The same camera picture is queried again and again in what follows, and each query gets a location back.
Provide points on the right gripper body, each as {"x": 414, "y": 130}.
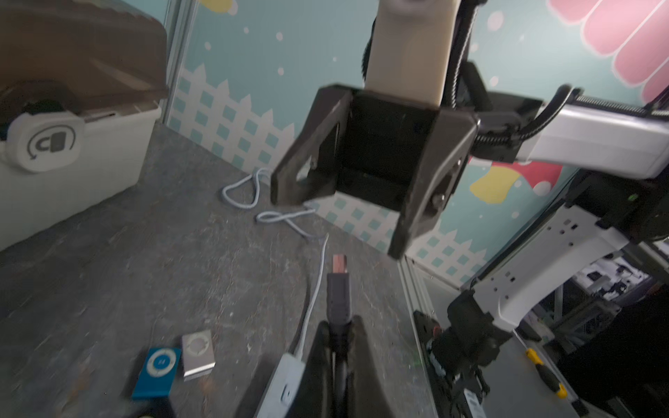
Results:
{"x": 382, "y": 145}

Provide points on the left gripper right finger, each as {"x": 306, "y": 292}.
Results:
{"x": 365, "y": 396}

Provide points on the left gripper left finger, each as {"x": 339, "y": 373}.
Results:
{"x": 314, "y": 397}

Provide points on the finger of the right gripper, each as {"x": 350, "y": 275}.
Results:
{"x": 309, "y": 169}
{"x": 443, "y": 155}

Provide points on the silver mp3 player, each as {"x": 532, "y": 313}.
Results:
{"x": 197, "y": 355}

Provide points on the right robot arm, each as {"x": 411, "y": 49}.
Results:
{"x": 619, "y": 196}

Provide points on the white power strip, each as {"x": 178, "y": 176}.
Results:
{"x": 282, "y": 388}

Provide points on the blue mp3 player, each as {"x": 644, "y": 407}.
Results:
{"x": 157, "y": 376}

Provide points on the white toolbox brown lid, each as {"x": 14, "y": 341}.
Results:
{"x": 81, "y": 86}

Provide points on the yellow handled screwdriver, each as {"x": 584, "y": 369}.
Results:
{"x": 546, "y": 375}

